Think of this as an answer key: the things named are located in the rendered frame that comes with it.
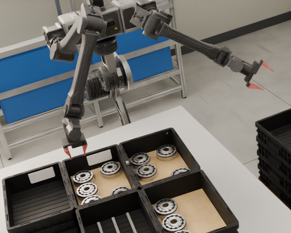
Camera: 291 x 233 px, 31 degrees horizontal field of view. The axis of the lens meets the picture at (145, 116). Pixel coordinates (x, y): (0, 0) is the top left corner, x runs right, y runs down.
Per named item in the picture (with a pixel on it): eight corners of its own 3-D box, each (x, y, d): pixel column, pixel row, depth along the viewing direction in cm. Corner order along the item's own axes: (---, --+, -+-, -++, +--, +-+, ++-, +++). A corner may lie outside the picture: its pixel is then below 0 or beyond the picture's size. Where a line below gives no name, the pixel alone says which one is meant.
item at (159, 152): (154, 147, 269) (154, 146, 268) (173, 143, 269) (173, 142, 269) (158, 158, 260) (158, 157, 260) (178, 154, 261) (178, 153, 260)
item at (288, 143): (257, 178, 345) (253, 121, 322) (294, 162, 352) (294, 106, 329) (293, 213, 312) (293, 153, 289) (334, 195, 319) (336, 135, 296)
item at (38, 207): (9, 197, 260) (2, 179, 254) (66, 179, 265) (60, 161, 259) (15, 250, 227) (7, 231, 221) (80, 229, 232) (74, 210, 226)
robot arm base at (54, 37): (68, 48, 261) (62, 26, 255) (72, 54, 254) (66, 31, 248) (51, 53, 259) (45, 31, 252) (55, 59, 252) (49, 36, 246)
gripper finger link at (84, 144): (90, 157, 235) (86, 140, 230) (75, 162, 234) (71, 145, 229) (87, 149, 241) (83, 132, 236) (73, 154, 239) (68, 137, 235)
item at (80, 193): (75, 187, 251) (75, 186, 250) (94, 181, 252) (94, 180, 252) (78, 199, 242) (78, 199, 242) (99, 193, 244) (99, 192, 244)
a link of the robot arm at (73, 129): (83, 105, 228) (64, 102, 224) (90, 116, 218) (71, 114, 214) (76, 129, 232) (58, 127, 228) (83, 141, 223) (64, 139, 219)
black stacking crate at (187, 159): (122, 162, 270) (118, 144, 265) (175, 145, 276) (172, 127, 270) (143, 208, 237) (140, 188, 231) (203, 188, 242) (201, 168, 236)
